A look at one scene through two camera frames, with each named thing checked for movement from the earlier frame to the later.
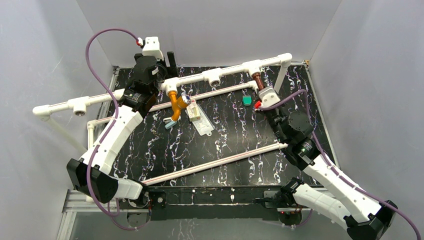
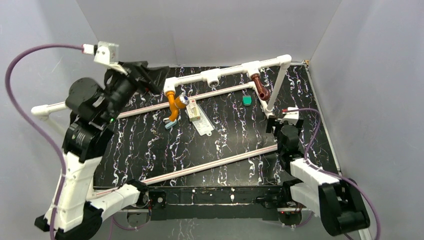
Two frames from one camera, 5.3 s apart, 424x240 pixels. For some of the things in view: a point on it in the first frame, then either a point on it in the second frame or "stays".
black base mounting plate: x=189 y=201 stays
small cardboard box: x=193 y=111 stays
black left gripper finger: x=172 y=61 to x=153 y=78
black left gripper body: x=171 y=62 to x=133 y=74
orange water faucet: x=178 y=103 stays
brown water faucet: x=257 y=76 stays
